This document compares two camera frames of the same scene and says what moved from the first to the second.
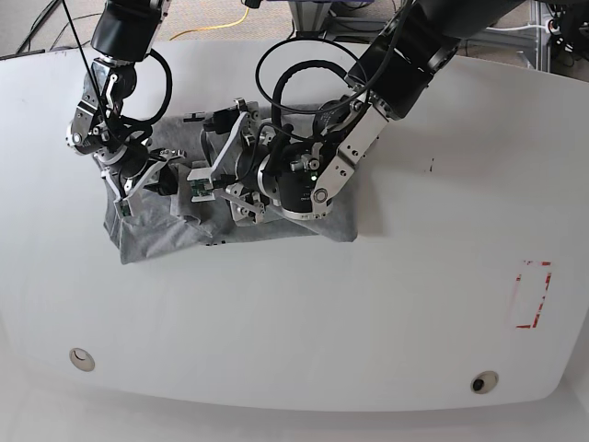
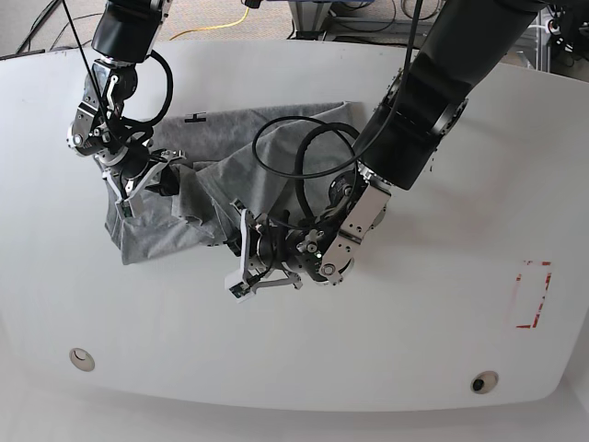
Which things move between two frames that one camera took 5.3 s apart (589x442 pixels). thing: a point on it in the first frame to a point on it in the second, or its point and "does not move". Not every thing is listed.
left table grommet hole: x=82 y=359 does not move
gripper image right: x=236 y=164 to x=253 y=273
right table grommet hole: x=484 y=382 does not move
